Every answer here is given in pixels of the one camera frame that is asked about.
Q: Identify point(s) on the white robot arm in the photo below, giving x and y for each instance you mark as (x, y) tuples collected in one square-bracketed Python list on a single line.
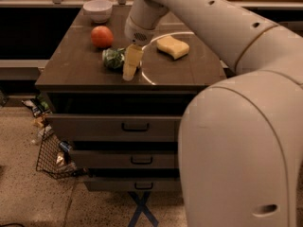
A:
[(240, 143)]

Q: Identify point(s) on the bottom grey drawer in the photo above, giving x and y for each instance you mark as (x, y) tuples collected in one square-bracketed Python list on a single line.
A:
[(132, 184)]

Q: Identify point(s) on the green soda can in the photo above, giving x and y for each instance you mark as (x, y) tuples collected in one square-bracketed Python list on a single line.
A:
[(113, 58)]

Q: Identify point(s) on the grey drawer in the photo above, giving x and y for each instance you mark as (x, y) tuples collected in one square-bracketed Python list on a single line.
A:
[(125, 159), (132, 184), (115, 128)]

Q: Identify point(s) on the yellow sponge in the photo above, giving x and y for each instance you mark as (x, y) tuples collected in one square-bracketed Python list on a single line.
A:
[(174, 47)]

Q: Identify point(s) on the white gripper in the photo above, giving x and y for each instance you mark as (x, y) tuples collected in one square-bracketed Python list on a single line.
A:
[(137, 33)]

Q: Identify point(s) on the middle grey drawer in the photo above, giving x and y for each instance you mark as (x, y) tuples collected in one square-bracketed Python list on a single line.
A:
[(125, 159)]

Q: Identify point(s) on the snack bags on floor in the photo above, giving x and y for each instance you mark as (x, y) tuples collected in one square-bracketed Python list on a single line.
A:
[(40, 110)]

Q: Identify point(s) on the grey drawer cabinet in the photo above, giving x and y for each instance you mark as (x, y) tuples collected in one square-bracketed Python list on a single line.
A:
[(75, 81)]

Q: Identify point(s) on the blue tape cross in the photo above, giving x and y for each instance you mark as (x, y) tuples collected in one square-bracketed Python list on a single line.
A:
[(142, 209)]

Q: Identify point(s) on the top grey drawer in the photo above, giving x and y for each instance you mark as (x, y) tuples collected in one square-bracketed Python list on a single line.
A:
[(115, 128)]

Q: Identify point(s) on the black wire basket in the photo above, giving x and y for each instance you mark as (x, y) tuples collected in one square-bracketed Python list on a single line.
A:
[(54, 159)]

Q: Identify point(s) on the orange fruit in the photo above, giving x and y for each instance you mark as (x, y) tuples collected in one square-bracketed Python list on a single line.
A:
[(102, 37)]

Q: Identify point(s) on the white bowl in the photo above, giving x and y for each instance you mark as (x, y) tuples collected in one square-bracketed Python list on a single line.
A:
[(98, 10)]

